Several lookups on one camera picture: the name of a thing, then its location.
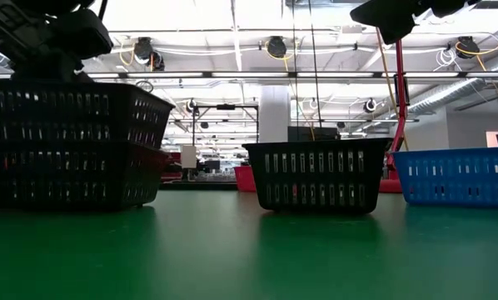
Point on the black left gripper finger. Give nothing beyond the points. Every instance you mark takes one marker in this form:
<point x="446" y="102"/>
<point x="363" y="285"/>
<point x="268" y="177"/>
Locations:
<point x="66" y="71"/>
<point x="30" y="70"/>

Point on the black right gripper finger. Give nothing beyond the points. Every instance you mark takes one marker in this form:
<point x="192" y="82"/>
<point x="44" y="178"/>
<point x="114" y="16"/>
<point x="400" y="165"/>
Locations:
<point x="392" y="27"/>
<point x="390" y="6"/>

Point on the black slotted plastic basket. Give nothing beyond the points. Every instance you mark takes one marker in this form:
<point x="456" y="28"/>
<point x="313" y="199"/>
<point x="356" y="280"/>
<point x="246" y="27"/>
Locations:
<point x="315" y="177"/>
<point x="45" y="177"/>
<point x="45" y="118"/>

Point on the blue slotted plastic basket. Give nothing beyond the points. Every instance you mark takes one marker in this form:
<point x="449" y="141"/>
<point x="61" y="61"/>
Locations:
<point x="457" y="179"/>

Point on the red slotted plastic basket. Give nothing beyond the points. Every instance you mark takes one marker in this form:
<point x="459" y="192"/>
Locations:
<point x="245" y="179"/>

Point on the red desk lamp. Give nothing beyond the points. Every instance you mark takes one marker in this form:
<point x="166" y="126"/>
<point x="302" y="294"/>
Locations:
<point x="400" y="83"/>

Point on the long ceiling light strip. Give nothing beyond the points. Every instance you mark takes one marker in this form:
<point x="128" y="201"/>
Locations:
<point x="249" y="75"/>
<point x="357" y="121"/>

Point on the black background monitor box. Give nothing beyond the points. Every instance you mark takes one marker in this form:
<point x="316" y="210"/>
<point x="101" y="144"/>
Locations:
<point x="313" y="134"/>

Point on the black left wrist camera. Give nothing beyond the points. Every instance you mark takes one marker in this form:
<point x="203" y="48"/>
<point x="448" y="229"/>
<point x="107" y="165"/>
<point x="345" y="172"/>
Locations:
<point x="84" y="33"/>

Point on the grey ventilation duct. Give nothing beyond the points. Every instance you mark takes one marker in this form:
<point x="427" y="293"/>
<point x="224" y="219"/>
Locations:
<point x="444" y="96"/>

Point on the white box on post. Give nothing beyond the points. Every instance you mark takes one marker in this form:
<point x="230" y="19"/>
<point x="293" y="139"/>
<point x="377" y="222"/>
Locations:
<point x="188" y="157"/>

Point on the black table edge frame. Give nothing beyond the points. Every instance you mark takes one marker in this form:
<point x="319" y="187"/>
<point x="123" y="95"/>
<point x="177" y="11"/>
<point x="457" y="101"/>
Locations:
<point x="199" y="186"/>

